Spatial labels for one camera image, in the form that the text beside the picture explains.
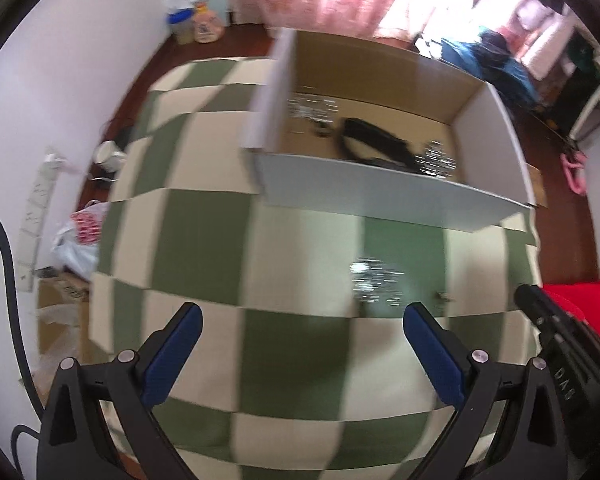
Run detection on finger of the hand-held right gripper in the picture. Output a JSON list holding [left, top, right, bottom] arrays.
[[514, 284, 573, 333]]

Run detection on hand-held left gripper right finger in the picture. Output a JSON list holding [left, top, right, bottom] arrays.
[[402, 302, 568, 480]]

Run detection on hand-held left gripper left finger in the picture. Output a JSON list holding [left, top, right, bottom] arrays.
[[36, 302, 204, 480]]

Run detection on silver earring cluster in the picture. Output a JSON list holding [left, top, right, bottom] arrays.
[[347, 257, 406, 307]]

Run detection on white cardboard box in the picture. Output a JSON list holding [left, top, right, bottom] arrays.
[[240, 27, 537, 233]]

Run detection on silver chain bracelet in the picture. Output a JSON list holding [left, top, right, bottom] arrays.
[[416, 141, 457, 177]]

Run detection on black bracelet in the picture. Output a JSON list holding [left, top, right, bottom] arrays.
[[336, 117, 417, 171]]

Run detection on silver beaded necklace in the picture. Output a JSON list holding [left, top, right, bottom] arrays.
[[286, 91, 340, 122]]

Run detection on red blanket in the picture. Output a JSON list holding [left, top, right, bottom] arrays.
[[542, 275, 600, 343]]

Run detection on green checkered cloth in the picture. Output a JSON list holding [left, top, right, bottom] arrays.
[[87, 56, 545, 480]]

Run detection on wooden stool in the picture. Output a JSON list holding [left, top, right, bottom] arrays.
[[524, 162, 549, 208]]

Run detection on brown cardboard box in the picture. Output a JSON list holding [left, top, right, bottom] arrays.
[[34, 274, 95, 383]]

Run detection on pink clothes hangers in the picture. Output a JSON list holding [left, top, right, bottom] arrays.
[[560, 150, 589, 195]]

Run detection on white red plastic bag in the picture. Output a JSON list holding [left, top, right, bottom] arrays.
[[52, 200, 105, 282]]

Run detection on black clothes rack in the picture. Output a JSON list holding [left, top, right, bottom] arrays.
[[525, 0, 600, 143]]

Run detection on white mug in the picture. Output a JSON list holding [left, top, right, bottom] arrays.
[[93, 139, 127, 177]]

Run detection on blue bag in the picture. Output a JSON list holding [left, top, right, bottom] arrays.
[[440, 30, 540, 107]]

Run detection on blue lid plastic jar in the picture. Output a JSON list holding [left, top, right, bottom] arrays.
[[167, 10, 193, 45]]

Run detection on pink detergent bottle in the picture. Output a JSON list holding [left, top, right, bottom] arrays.
[[192, 2, 226, 44]]

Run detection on thick black cable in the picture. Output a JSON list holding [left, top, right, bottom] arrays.
[[0, 195, 46, 480]]

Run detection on white wall power strip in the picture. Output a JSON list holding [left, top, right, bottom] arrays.
[[17, 146, 65, 292]]

